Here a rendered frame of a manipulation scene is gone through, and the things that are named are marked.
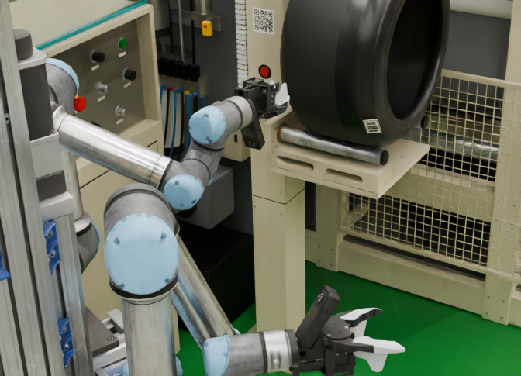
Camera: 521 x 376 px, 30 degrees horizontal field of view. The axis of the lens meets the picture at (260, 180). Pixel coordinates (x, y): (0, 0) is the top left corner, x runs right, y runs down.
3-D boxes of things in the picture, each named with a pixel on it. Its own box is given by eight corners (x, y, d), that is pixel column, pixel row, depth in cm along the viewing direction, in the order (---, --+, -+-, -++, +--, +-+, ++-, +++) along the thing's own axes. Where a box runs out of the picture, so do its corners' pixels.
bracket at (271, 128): (263, 153, 291) (262, 123, 287) (327, 106, 321) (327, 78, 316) (273, 155, 290) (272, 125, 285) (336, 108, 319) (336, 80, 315)
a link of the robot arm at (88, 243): (39, 284, 238) (1, 75, 213) (63, 251, 251) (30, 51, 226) (85, 288, 235) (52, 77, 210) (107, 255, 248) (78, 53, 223)
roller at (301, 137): (276, 128, 289) (284, 122, 293) (276, 142, 292) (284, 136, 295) (382, 153, 273) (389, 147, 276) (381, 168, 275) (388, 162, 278)
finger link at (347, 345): (380, 346, 175) (335, 336, 178) (380, 337, 174) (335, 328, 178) (370, 358, 171) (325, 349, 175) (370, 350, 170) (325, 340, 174)
